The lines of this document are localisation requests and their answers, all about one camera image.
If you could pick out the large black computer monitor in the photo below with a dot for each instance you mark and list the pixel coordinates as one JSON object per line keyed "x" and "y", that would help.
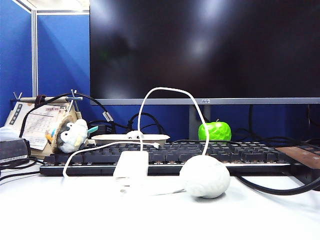
{"x": 200, "y": 50}

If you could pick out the white brain-shaped stress ball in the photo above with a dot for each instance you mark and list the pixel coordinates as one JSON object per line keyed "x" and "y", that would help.
{"x": 205, "y": 177}

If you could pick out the wooden frame desk calendar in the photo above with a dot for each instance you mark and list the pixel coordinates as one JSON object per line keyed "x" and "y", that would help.
{"x": 37, "y": 122}

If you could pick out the green toy apple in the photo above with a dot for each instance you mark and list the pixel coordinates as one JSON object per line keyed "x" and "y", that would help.
{"x": 217, "y": 131}

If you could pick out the grey white penguin plush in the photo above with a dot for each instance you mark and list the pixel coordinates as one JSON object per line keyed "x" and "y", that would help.
{"x": 70, "y": 136}

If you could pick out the brown flat board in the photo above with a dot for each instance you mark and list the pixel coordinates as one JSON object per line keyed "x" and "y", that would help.
{"x": 302, "y": 155}

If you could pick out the white fluffy octopus plush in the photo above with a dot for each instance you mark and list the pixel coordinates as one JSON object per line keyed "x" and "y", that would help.
{"x": 133, "y": 134}

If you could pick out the grey monitor stand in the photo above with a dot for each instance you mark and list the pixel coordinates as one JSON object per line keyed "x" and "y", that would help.
{"x": 196, "y": 120}

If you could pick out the dark tissue box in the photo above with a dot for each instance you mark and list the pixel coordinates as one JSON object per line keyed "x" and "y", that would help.
{"x": 12, "y": 150}

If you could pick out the white power charger brick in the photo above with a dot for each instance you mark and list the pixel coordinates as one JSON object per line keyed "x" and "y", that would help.
{"x": 132, "y": 163}

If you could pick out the small black adapter box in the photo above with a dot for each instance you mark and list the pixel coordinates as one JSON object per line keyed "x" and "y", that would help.
{"x": 103, "y": 127}

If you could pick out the black mechanical keyboard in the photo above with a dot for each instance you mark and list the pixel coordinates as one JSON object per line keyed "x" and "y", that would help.
{"x": 250, "y": 153}

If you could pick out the white crumpled tissue paper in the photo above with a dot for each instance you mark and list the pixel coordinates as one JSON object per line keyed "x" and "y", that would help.
{"x": 7, "y": 133}

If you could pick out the silver partition post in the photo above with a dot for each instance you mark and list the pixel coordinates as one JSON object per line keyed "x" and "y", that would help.
{"x": 34, "y": 50}

